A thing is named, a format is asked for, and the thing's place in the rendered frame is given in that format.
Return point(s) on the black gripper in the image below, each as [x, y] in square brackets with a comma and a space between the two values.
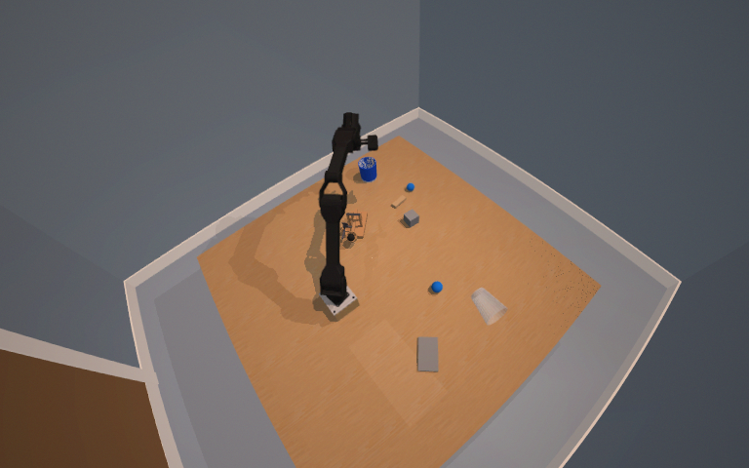
[371, 142]

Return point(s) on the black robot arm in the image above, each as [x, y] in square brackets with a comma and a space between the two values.
[332, 280]

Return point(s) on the blue mug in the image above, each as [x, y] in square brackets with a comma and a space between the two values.
[367, 168]

